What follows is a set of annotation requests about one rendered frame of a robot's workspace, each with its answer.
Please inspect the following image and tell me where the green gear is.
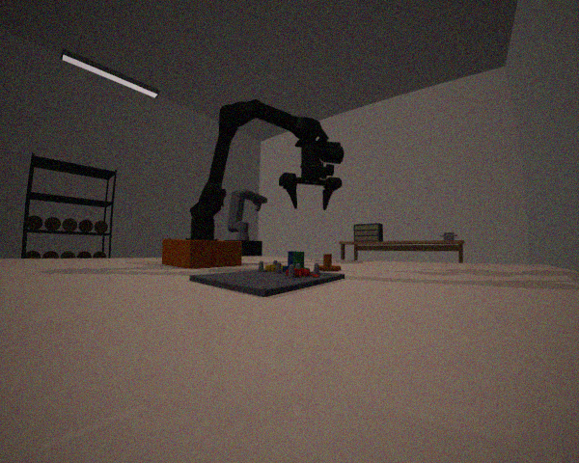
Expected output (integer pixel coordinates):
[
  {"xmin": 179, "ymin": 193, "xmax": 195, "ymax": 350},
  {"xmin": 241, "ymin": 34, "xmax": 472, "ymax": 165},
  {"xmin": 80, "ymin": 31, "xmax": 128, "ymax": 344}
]
[{"xmin": 293, "ymin": 252, "xmax": 310, "ymax": 270}]

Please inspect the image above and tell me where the blue gear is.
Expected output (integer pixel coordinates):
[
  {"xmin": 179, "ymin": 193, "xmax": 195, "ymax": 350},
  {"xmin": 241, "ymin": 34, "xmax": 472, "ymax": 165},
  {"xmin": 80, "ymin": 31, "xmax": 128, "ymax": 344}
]
[{"xmin": 283, "ymin": 252, "xmax": 293, "ymax": 272}]

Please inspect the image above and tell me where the orange gear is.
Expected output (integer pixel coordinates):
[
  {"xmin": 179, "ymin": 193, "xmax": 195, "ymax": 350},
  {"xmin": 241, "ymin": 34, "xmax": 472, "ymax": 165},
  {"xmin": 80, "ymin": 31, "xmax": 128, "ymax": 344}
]
[{"xmin": 319, "ymin": 254, "xmax": 341, "ymax": 272}]

